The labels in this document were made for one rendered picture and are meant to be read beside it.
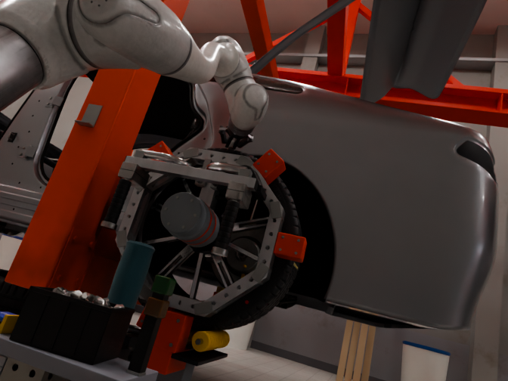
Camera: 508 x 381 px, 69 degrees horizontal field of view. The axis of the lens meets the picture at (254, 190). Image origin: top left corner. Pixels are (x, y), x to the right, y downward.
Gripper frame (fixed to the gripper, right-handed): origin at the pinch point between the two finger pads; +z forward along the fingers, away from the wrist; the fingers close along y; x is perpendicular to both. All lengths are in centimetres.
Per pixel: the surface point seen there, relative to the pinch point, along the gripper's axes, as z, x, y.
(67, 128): 795, 269, -329
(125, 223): 0.4, -37.9, -28.8
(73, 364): -45, -74, -25
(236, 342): 449, -108, 116
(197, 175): -29.3, -24.0, -9.8
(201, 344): -14, -70, 4
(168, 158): -24.0, -19.4, -19.5
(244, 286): -19, -51, 12
